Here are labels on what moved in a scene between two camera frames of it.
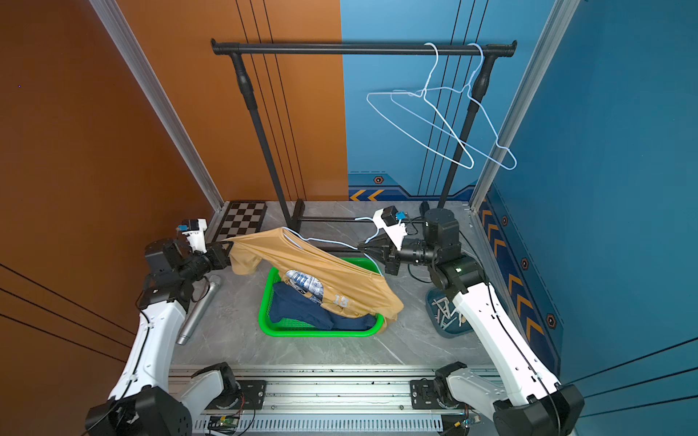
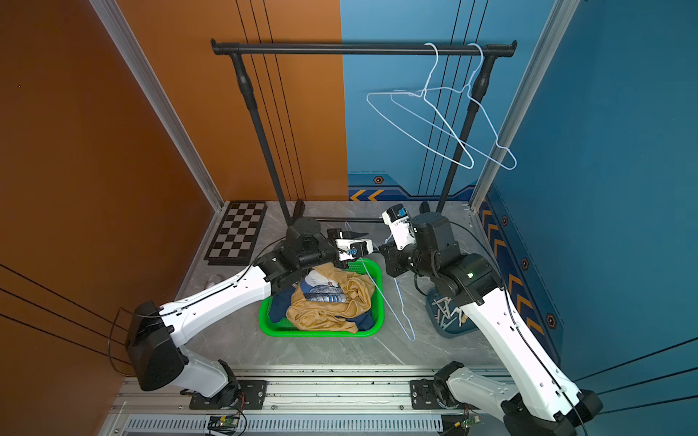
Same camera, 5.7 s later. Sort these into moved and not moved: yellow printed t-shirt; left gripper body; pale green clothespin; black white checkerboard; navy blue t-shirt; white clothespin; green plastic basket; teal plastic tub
Moved: navy blue t-shirt; left gripper body; yellow printed t-shirt
Not moved: teal plastic tub; black white checkerboard; white clothespin; pale green clothespin; green plastic basket
